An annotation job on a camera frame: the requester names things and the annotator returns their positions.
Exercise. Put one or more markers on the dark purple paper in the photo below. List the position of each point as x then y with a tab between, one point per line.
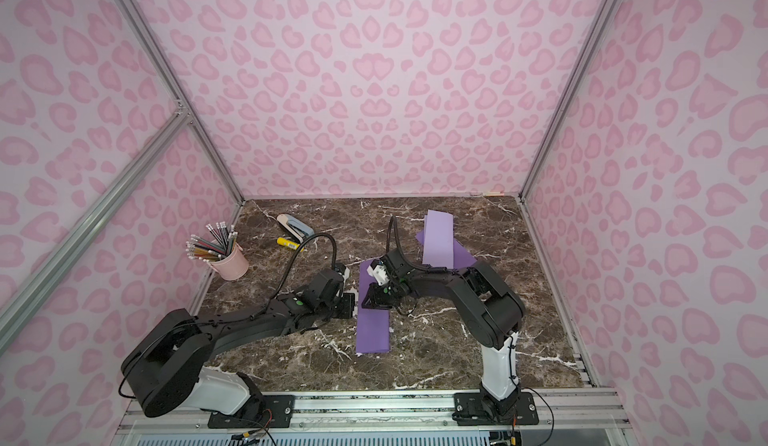
462	254
372	329

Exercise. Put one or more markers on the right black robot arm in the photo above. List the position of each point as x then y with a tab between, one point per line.
491	312

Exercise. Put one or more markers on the aluminium front rail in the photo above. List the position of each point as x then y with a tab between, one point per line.
547	410

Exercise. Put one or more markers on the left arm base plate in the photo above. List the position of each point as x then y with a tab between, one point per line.
271	410

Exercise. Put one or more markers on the bundle of pencils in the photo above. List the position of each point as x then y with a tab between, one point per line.
220	245

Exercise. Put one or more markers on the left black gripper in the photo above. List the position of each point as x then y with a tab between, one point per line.
347	305

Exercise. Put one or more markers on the pink pencil cup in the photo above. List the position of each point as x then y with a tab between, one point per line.
233	267

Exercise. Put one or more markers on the yellow glue stick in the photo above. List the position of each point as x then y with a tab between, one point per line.
287	243

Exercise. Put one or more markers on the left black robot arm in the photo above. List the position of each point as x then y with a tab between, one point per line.
167	369

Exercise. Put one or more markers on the grey beige stapler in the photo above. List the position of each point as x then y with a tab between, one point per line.
299	230

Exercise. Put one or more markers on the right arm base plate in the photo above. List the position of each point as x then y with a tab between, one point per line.
495	410

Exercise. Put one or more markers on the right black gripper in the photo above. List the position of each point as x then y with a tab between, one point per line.
377	296

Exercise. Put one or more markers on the light lilac paper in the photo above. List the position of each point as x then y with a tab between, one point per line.
440	222

